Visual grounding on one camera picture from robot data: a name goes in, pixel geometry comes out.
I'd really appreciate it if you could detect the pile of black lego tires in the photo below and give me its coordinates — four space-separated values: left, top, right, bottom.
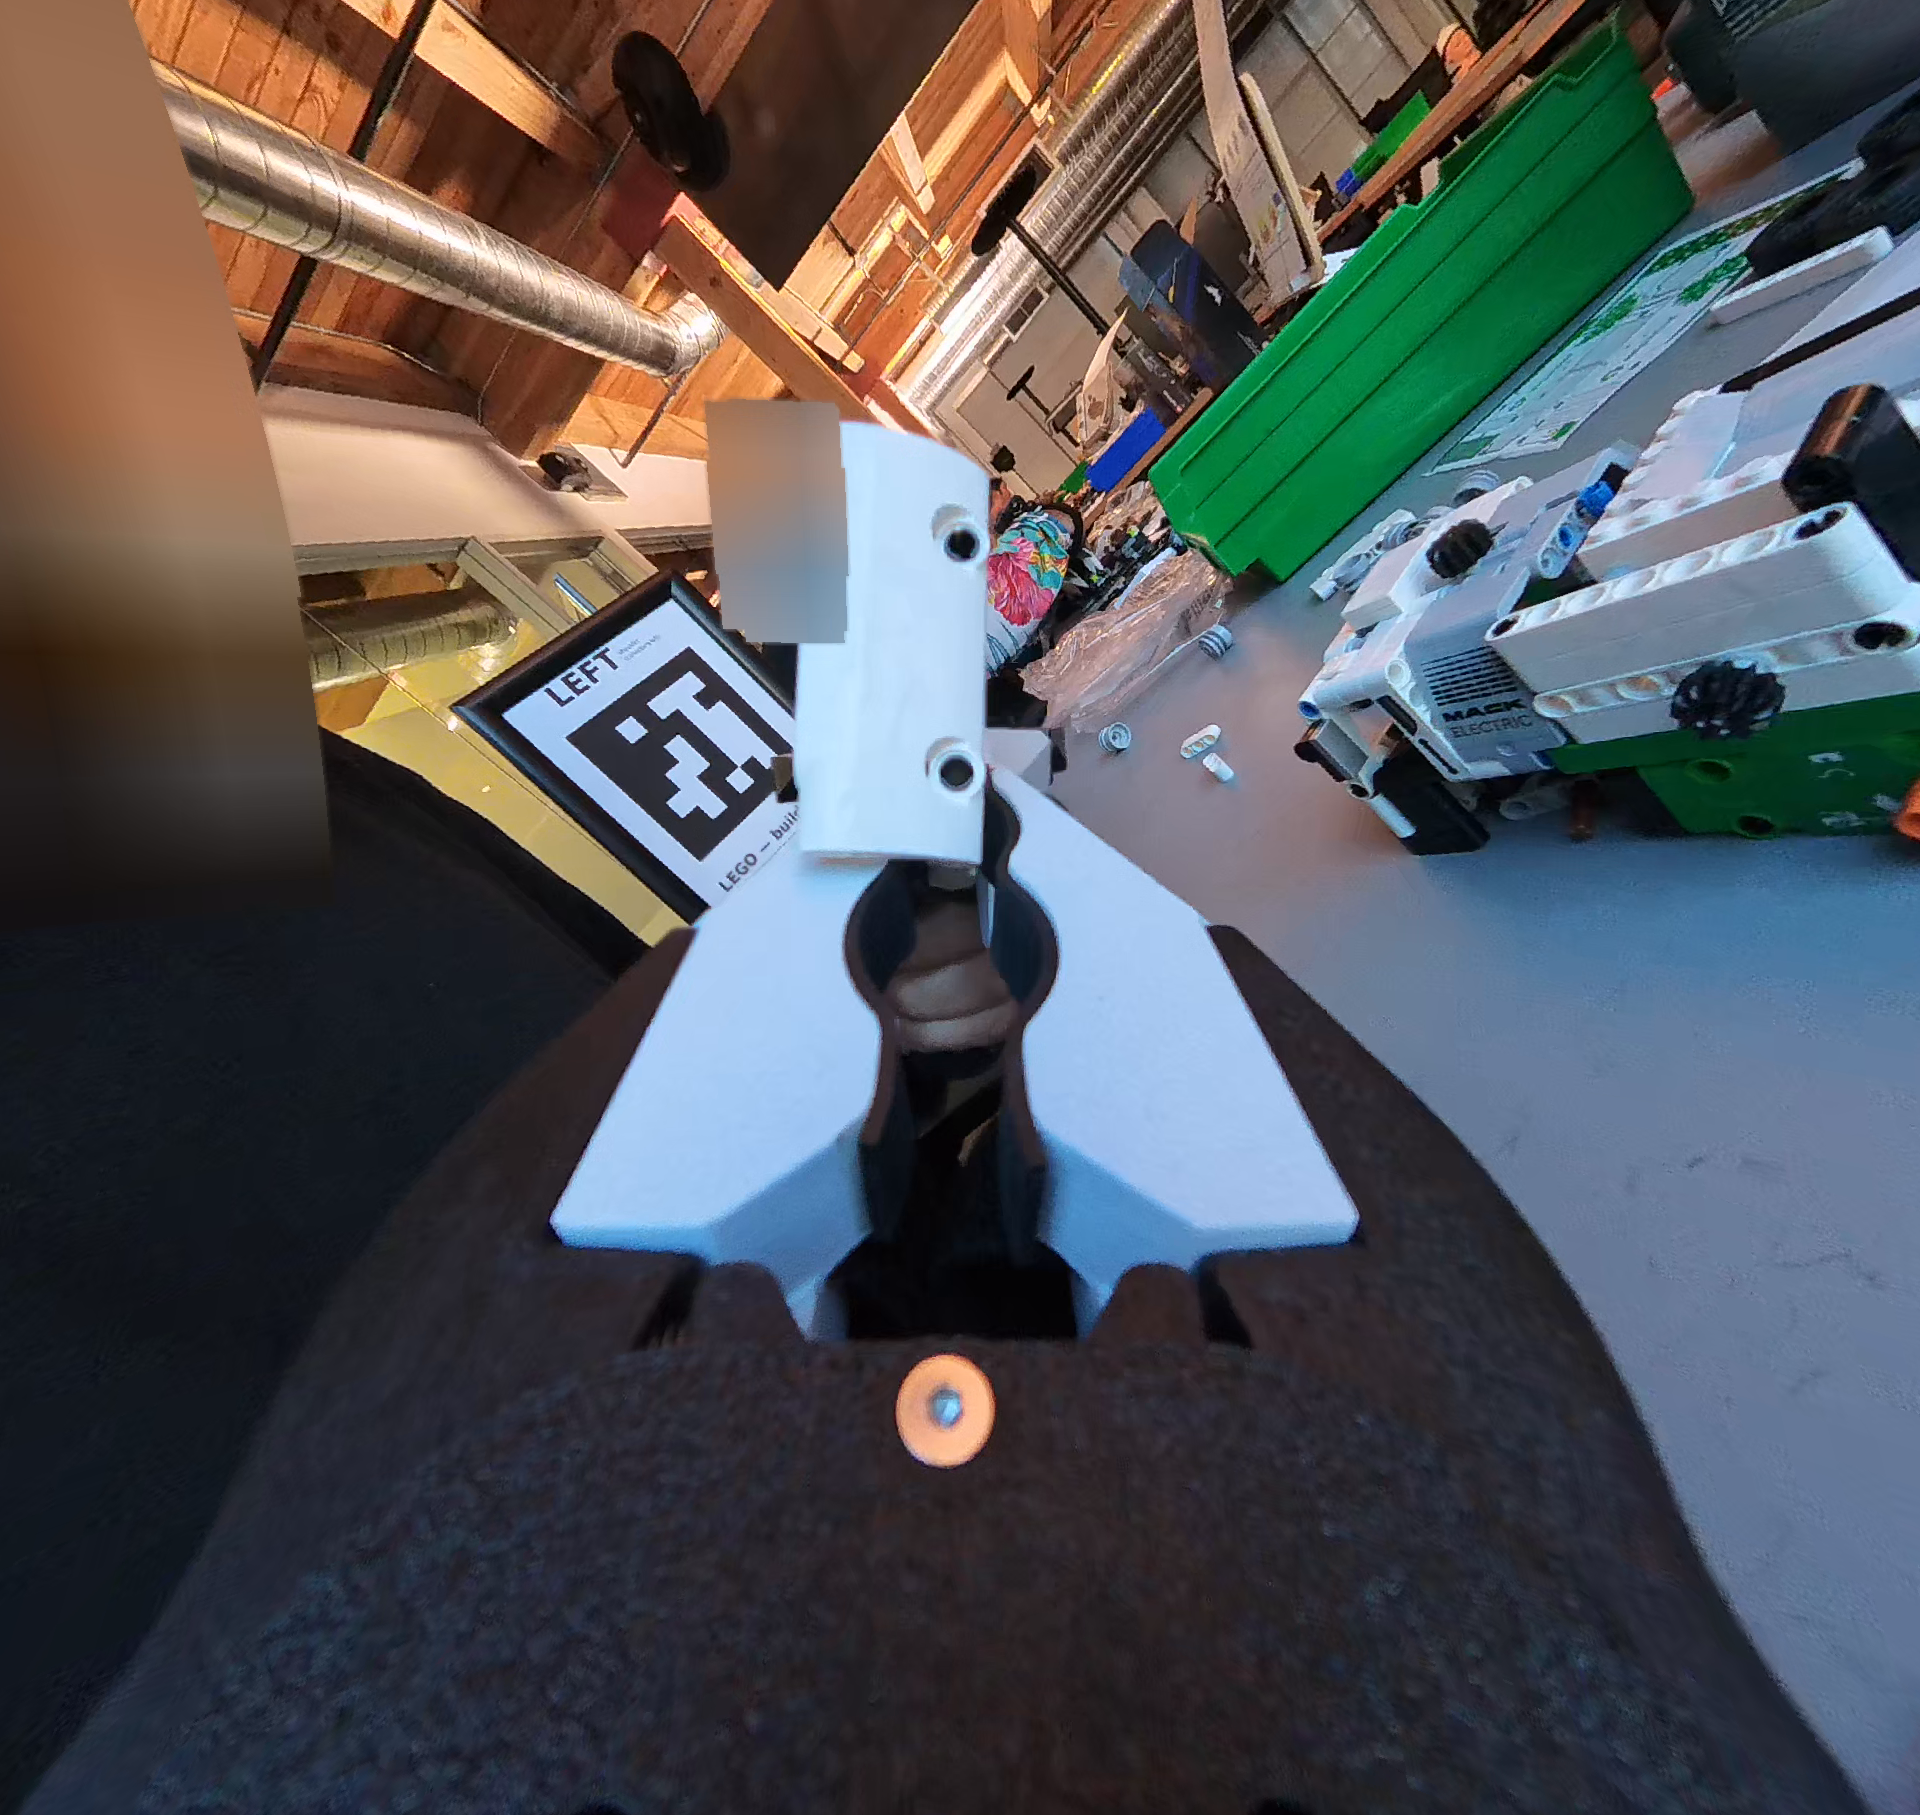
1743 90 1920 281

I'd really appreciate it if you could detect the wooden background table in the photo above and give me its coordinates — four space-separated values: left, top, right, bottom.
1319 0 1652 245

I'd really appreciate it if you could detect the another person's forearm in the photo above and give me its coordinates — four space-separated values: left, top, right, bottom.
982 502 1086 672

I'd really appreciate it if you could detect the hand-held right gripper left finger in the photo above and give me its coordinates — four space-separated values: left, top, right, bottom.
548 836 896 1340

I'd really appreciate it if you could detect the green printed sticker sheet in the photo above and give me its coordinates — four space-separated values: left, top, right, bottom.
1428 165 1857 476

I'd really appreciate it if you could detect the partly built lego truck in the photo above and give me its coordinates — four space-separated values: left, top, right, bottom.
1296 383 1920 857

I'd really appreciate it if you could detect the dark blue standing banner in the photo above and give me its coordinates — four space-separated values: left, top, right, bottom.
1116 219 1272 386

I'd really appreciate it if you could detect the white curved lego panel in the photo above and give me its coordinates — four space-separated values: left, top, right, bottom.
794 420 995 863

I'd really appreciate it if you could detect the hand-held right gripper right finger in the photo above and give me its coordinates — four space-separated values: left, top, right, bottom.
979 770 1362 1340

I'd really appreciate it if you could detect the blue plastic bin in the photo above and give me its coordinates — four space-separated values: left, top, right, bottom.
1086 407 1168 494

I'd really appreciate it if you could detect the white standing poster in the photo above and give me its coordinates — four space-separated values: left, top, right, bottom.
1184 0 1329 304

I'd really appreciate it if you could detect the dark hanging ceiling panel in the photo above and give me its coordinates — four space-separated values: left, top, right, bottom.
703 0 1053 290

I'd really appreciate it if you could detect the black lego set box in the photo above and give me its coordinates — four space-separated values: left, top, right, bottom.
1636 0 1920 155

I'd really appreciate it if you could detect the black ceiling pipe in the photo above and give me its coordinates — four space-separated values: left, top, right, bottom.
250 0 485 389

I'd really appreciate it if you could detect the silver ventilation duct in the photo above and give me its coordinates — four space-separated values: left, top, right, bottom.
896 0 1308 409
157 65 731 380
307 601 520 688

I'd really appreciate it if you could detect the clear plastic bag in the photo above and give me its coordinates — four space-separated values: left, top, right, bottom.
1026 545 1233 738

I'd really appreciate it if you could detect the white lego beam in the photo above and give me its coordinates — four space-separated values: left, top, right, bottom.
1709 225 1897 327

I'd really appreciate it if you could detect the person's left hand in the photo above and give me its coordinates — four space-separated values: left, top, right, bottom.
892 930 1009 1055

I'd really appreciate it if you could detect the green plastic bin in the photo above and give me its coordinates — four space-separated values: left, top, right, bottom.
1145 12 1697 585

